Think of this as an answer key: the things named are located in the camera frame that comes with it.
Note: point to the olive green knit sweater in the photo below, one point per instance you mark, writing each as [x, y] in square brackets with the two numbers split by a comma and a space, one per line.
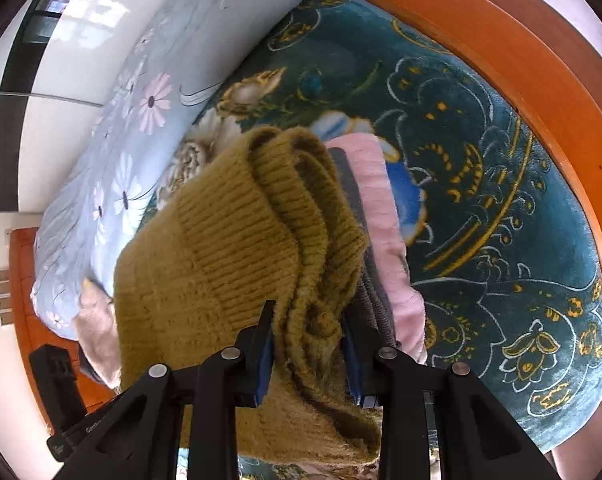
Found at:
[206, 260]

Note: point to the wooden bed frame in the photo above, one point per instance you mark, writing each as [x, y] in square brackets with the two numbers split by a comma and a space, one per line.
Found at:
[481, 25]

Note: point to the teal floral blanket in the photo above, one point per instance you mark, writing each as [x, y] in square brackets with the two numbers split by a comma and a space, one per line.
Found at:
[481, 210]

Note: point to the pink folded garment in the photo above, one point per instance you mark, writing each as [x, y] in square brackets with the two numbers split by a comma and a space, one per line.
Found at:
[386, 220]

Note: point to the light blue floral duvet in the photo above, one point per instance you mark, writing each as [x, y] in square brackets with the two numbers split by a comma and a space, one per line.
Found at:
[131, 125]

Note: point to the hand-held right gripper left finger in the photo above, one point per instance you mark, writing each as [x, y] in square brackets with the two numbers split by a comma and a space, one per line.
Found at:
[265, 365]

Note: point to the beige fuzzy sweater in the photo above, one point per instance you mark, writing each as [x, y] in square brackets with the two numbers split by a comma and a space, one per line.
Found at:
[98, 330]

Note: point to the blue-grey folded garment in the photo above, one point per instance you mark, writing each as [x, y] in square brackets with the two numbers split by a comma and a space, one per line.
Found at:
[376, 305]

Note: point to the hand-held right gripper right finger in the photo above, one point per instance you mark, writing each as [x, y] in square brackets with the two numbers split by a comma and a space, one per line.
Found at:
[356, 375]

